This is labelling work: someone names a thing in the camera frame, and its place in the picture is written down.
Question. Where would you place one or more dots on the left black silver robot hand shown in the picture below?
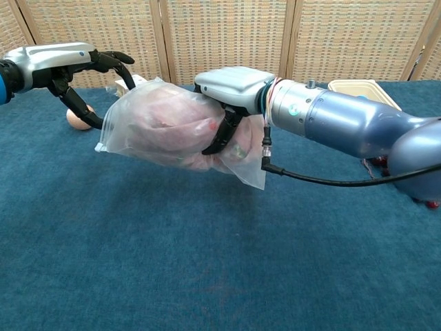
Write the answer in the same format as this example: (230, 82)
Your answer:
(51, 58)

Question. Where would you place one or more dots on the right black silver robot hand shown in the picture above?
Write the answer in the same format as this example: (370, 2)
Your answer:
(234, 82)

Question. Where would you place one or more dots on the transparent bag with pink contents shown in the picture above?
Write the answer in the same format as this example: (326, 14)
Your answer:
(162, 124)

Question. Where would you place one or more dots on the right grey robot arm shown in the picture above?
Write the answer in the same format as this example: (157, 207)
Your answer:
(344, 117)

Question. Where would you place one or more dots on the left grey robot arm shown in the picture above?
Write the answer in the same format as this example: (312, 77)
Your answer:
(8, 81)

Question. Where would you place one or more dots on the woven bamboo folding screen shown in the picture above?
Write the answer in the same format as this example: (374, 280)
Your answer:
(224, 34)

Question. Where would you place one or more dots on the beige round egg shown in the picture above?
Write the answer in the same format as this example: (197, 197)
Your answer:
(74, 120)

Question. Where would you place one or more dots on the clear snack packet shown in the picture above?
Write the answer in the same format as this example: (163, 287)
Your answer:
(122, 86)

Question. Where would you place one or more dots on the beige rectangular food container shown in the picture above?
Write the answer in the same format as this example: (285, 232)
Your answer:
(365, 88)

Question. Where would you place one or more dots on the blue carpet table mat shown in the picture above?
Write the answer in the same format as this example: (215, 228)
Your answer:
(172, 241)

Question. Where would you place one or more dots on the purple grape bunch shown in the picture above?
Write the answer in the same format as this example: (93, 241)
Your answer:
(432, 204)

